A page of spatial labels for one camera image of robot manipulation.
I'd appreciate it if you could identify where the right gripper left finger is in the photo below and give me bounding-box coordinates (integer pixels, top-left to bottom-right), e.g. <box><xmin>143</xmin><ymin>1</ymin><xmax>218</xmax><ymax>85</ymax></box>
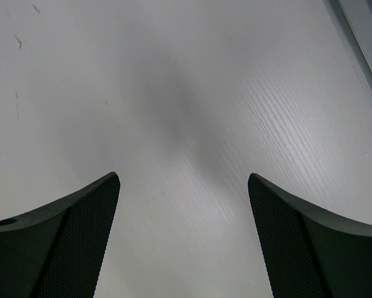
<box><xmin>0</xmin><ymin>172</ymin><xmax>120</xmax><ymax>297</ymax></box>

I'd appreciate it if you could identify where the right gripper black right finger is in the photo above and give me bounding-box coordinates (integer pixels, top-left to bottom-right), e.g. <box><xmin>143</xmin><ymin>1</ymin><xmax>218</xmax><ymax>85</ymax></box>
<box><xmin>248</xmin><ymin>173</ymin><xmax>372</xmax><ymax>297</ymax></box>

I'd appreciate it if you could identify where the right side aluminium rail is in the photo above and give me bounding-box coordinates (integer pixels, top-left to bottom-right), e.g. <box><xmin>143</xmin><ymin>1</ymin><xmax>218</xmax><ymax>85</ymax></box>
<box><xmin>325</xmin><ymin>0</ymin><xmax>372</xmax><ymax>89</ymax></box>

